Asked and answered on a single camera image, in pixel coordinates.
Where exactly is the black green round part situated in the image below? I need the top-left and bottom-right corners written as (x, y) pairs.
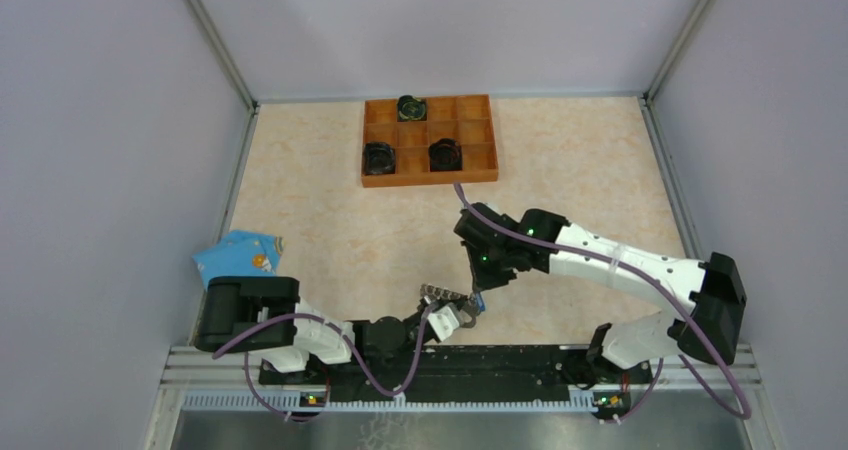
top-left (396, 95), bottom-right (427, 122)

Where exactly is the black round part left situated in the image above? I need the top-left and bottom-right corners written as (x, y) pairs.
top-left (363, 141), bottom-right (396, 176)

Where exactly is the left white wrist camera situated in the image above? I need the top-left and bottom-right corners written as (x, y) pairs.
top-left (427, 303), bottom-right (463, 343)

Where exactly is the black round part centre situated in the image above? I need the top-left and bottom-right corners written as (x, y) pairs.
top-left (428, 138), bottom-right (463, 172)

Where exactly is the white slotted cable duct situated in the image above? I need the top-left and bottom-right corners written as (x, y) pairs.
top-left (181, 389), bottom-right (597, 413)

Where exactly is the orange compartment tray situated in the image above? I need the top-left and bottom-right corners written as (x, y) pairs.
top-left (360, 94), bottom-right (499, 188)

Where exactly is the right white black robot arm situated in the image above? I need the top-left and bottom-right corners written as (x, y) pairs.
top-left (454, 202), bottom-right (747, 382)

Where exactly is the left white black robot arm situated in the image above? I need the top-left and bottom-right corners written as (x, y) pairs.
top-left (194, 277), bottom-right (460, 384)

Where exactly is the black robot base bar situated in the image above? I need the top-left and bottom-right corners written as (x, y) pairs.
top-left (258, 345), bottom-right (652, 403)

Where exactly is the blue key tag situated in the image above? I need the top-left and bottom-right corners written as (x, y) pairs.
top-left (470, 292), bottom-right (486, 313)

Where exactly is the blue patterned cloth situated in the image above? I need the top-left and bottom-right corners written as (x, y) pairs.
top-left (192, 230), bottom-right (284, 288)

